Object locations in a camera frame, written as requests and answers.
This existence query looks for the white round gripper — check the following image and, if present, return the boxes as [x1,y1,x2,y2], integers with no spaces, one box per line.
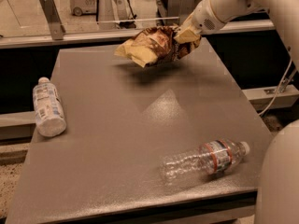
[174,0,225,44]

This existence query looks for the brown chip bag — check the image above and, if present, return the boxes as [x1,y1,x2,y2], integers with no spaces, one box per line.
[114,25,201,67]

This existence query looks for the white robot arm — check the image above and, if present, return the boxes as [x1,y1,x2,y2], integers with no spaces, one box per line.
[175,0,299,224]

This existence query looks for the clear empty water bottle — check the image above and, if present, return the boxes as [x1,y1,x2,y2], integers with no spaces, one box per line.
[161,138,250,185]

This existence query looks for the white labelled plastic bottle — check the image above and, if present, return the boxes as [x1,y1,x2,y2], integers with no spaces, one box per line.
[33,77,66,137]

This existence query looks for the white wheeled cart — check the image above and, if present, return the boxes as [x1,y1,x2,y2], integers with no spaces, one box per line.
[70,0,96,16]

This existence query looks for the right metal rail bracket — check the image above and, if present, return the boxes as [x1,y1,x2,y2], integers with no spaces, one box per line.
[178,0,193,23]

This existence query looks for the metal rail bracket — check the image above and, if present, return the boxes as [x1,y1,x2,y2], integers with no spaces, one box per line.
[178,0,193,23]
[39,0,65,40]

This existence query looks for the horizontal metal rail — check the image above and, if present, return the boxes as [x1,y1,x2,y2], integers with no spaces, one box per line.
[0,20,275,49]

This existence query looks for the left metal rail bracket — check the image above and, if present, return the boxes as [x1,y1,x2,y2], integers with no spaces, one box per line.
[39,0,65,40]

